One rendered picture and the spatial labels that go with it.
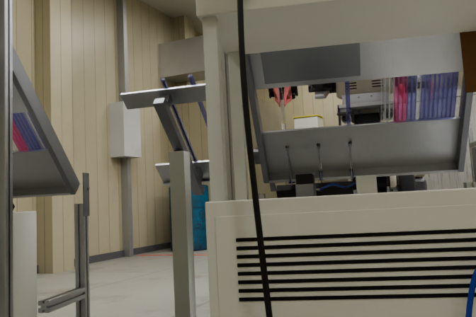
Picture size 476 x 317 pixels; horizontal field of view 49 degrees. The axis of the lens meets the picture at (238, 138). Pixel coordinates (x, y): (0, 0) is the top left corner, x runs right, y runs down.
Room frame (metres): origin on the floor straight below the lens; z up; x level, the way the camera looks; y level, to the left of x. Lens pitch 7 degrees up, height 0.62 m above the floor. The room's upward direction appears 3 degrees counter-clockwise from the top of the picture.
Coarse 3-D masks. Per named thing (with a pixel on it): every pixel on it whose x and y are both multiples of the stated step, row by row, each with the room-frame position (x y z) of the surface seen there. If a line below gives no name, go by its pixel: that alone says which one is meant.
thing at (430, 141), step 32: (320, 128) 1.81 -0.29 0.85; (352, 128) 1.80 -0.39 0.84; (384, 128) 1.79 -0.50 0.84; (416, 128) 1.77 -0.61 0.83; (448, 128) 1.76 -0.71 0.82; (320, 160) 1.91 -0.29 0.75; (352, 160) 1.90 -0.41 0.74; (384, 160) 1.88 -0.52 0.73; (416, 160) 1.87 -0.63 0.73; (448, 160) 1.86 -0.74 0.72
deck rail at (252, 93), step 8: (248, 56) 1.61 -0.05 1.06; (248, 64) 1.62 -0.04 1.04; (248, 72) 1.64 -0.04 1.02; (248, 80) 1.66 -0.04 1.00; (248, 88) 1.68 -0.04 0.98; (256, 96) 1.75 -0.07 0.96; (256, 104) 1.74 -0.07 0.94; (256, 112) 1.74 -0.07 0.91; (256, 120) 1.76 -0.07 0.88; (256, 128) 1.79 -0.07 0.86; (256, 136) 1.81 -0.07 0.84; (264, 152) 1.87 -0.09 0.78; (264, 160) 1.88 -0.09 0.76; (264, 168) 1.91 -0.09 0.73; (264, 176) 1.93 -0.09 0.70
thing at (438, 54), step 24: (312, 48) 1.56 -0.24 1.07; (336, 48) 1.55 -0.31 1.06; (360, 48) 1.59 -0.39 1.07; (384, 48) 1.58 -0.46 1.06; (408, 48) 1.57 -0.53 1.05; (432, 48) 1.57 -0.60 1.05; (456, 48) 1.56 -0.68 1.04; (264, 72) 1.63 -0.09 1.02; (288, 72) 1.63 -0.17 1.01; (312, 72) 1.62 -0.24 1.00; (336, 72) 1.61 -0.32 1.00; (360, 72) 1.60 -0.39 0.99; (384, 72) 1.64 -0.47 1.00; (408, 72) 1.63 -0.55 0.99; (432, 72) 1.62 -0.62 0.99
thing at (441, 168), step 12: (348, 168) 1.92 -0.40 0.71; (360, 168) 1.91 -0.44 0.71; (372, 168) 1.90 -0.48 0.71; (384, 168) 1.89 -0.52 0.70; (396, 168) 1.88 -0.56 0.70; (408, 168) 1.87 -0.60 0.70; (420, 168) 1.86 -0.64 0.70; (432, 168) 1.86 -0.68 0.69; (444, 168) 1.85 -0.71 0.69; (456, 168) 1.84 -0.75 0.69; (276, 180) 1.94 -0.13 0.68; (288, 180) 1.94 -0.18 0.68
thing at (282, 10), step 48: (240, 0) 0.99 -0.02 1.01; (288, 0) 1.02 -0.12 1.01; (336, 0) 1.00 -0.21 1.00; (384, 0) 1.01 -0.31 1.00; (432, 0) 1.03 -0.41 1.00; (240, 48) 0.99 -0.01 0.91; (288, 48) 1.32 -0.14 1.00; (240, 96) 1.32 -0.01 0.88; (240, 144) 1.32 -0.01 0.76; (240, 192) 1.32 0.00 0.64; (240, 240) 1.03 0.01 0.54; (288, 240) 1.02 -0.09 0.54; (336, 240) 1.00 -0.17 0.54; (384, 240) 0.99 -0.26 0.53; (432, 240) 0.97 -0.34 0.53; (240, 288) 1.04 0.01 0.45; (288, 288) 1.02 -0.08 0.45; (336, 288) 1.00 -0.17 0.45; (384, 288) 0.99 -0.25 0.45; (432, 288) 0.97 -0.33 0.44
